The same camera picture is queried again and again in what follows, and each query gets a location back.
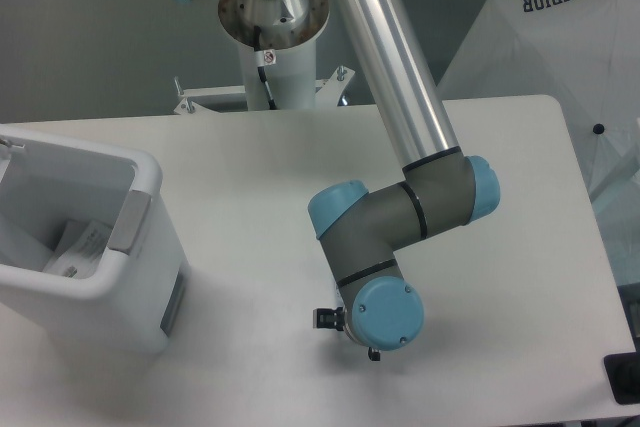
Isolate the black device at table edge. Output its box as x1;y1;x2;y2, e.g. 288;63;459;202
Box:
603;352;639;405

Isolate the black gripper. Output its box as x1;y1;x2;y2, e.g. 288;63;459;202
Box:
313;307;381;361

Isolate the white plastic trash can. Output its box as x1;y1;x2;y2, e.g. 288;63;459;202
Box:
1;126;188;353

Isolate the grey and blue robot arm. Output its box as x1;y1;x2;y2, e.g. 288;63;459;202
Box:
181;0;500;360

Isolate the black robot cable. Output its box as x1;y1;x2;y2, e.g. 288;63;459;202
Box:
252;25;278;111

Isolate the white Superior umbrella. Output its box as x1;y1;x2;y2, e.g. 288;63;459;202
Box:
438;0;639;208

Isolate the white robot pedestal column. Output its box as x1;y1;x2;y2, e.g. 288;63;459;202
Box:
218;0;329;110

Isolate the white metal base frame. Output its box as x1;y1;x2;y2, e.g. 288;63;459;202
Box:
173;65;356;115

